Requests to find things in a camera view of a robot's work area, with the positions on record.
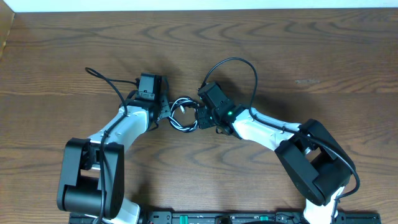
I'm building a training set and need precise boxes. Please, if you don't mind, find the white usb cable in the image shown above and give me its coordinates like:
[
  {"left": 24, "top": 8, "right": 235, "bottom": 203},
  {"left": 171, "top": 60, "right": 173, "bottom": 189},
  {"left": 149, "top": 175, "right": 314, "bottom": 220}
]
[{"left": 169, "top": 98, "right": 200, "bottom": 131}]

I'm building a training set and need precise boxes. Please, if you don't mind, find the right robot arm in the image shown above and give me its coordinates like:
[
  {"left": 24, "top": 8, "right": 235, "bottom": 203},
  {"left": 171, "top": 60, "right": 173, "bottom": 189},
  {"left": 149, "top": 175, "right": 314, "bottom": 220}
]
[{"left": 197, "top": 82, "right": 357, "bottom": 223}]

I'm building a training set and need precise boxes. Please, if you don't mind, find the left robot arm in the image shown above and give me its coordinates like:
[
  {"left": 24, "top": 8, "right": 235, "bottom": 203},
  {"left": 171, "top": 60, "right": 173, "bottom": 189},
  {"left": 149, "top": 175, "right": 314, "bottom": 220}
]
[{"left": 57, "top": 73, "right": 166, "bottom": 223}]

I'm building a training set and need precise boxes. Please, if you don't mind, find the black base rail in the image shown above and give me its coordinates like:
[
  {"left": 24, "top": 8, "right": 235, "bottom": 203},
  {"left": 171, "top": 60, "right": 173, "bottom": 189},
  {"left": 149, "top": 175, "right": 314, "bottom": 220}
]
[{"left": 68, "top": 210, "right": 381, "bottom": 224}]

